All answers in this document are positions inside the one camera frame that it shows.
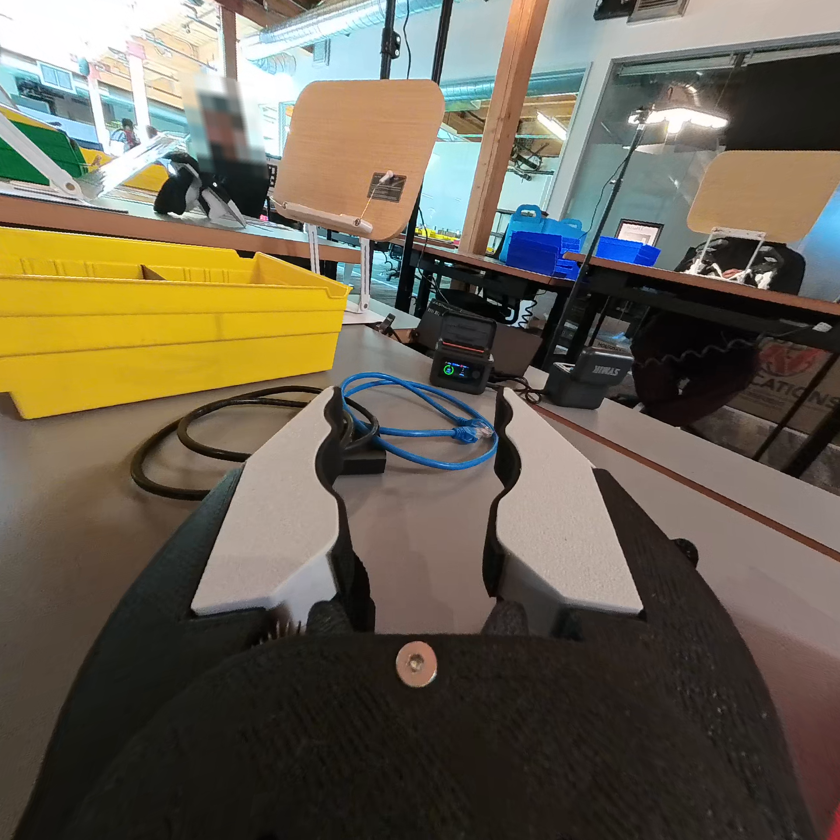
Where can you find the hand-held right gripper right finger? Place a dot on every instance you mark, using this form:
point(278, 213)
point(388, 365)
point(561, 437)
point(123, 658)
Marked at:
point(558, 525)

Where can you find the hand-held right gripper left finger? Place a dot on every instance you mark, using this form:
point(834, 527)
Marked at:
point(275, 512)

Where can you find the black ethernet splitter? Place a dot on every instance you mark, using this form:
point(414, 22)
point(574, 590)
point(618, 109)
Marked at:
point(364, 463)

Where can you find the black battery charger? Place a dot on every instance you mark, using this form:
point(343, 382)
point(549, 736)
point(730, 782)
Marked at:
point(584, 384)

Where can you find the yellow plastic bin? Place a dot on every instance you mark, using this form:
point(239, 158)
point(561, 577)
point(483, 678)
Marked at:
point(164, 341)

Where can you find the black charging case with screen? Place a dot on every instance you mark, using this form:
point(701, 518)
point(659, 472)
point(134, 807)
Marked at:
point(459, 341)

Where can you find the wooden table with black legs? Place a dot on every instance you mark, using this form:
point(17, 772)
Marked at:
point(656, 274)
point(525, 270)

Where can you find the tall blue bin stack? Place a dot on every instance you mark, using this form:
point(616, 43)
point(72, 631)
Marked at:
point(538, 249)

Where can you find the printed cardboard box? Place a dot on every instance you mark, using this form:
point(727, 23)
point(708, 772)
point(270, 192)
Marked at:
point(800, 387)

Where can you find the low blue plastic bin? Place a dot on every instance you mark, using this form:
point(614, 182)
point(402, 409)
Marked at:
point(623, 253)

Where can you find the framed tag sign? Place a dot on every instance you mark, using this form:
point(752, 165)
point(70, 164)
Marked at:
point(640, 233)

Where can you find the black tripod stand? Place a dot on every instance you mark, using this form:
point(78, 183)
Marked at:
point(616, 197)

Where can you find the long wooden desk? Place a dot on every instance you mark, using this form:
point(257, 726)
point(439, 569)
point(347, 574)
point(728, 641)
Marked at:
point(98, 220)

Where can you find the black printed hoodie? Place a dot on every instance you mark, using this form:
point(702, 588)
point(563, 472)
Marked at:
point(784, 269)

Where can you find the labelled wooden board stand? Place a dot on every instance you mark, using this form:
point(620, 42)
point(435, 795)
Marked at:
point(361, 144)

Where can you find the plain wooden board stand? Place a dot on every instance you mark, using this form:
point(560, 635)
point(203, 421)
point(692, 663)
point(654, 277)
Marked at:
point(761, 190)

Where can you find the wooden pillar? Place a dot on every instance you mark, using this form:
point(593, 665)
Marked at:
point(505, 131)

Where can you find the green plastic bin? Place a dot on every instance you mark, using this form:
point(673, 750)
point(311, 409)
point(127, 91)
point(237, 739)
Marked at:
point(33, 154)

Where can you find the silver air duct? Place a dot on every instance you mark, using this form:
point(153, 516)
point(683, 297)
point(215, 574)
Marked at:
point(315, 29)

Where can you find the black wall camera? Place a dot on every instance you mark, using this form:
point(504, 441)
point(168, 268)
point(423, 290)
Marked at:
point(610, 8)

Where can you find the wall air vent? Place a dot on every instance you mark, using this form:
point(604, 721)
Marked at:
point(656, 10)

